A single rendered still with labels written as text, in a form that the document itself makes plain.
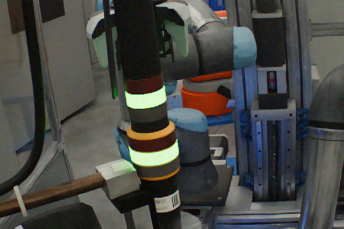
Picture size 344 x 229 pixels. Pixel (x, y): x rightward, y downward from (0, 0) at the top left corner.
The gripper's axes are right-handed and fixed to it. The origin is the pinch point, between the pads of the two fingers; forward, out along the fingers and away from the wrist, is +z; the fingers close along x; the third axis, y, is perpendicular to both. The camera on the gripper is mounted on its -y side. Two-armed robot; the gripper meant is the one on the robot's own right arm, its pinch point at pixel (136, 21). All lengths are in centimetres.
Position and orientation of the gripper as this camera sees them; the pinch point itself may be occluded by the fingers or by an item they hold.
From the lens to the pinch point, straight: 45.5
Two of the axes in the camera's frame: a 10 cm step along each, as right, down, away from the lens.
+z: 0.6, 3.3, -9.4
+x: -9.9, 1.3, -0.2
